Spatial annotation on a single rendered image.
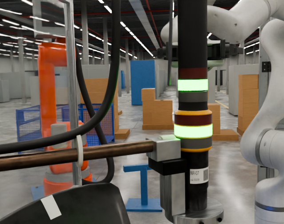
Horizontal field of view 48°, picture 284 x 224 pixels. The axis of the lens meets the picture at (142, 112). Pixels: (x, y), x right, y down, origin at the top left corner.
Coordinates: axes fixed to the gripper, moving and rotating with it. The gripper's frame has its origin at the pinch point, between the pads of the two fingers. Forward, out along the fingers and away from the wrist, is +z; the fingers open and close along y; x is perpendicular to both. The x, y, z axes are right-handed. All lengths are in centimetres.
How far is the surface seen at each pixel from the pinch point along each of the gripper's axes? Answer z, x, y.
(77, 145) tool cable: 26.9, -10.8, 10.4
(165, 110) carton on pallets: -893, -109, 124
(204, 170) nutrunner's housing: 19.7, -15.1, -1.8
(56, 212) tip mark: 17.4, -22.5, 18.0
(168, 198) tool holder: 21.2, -18.0, 2.3
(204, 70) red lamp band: 19.5, -3.7, -1.8
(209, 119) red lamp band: 19.5, -9.3, -2.4
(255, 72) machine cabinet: -1200, 2, -177
